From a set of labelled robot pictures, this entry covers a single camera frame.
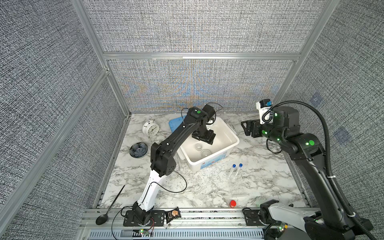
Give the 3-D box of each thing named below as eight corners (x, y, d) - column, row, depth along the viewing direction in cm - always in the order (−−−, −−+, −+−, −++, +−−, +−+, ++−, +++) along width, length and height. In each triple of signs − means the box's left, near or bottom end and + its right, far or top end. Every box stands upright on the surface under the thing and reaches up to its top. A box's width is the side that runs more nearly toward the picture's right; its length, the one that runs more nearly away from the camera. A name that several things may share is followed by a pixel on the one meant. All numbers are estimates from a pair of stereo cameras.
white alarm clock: (143, 135, 108) (140, 126, 100) (154, 127, 113) (151, 117, 105) (149, 140, 105) (146, 131, 97) (160, 131, 110) (158, 122, 102)
